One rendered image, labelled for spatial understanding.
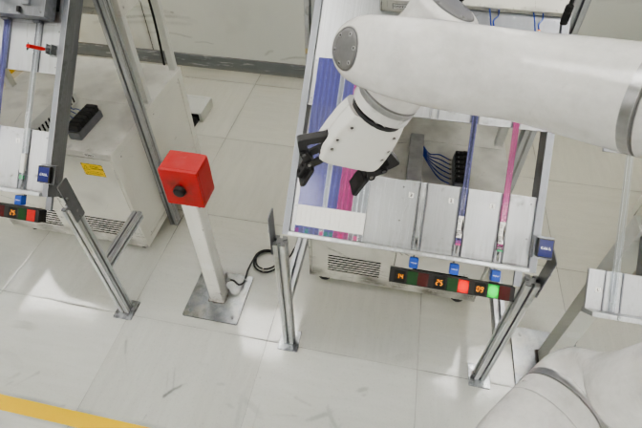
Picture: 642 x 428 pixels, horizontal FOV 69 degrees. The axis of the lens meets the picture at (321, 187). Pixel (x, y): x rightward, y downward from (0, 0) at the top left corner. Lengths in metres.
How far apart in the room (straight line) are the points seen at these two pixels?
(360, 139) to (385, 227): 0.71
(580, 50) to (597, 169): 2.57
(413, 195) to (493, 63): 0.89
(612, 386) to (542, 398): 0.15
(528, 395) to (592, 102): 0.44
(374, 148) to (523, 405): 0.40
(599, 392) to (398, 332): 1.43
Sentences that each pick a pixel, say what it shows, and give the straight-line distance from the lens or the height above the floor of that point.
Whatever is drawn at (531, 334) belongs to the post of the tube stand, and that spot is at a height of 0.01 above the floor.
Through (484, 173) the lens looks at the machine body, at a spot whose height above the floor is 0.62.
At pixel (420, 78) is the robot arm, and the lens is 0.46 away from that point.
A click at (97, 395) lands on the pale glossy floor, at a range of 2.06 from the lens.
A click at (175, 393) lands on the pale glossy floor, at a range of 1.96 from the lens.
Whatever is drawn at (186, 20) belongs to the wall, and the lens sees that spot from 3.45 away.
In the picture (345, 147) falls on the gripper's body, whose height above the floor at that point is 1.34.
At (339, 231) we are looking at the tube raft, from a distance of 1.32.
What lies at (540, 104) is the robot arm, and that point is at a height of 1.52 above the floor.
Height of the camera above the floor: 1.76
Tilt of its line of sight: 45 degrees down
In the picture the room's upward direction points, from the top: straight up
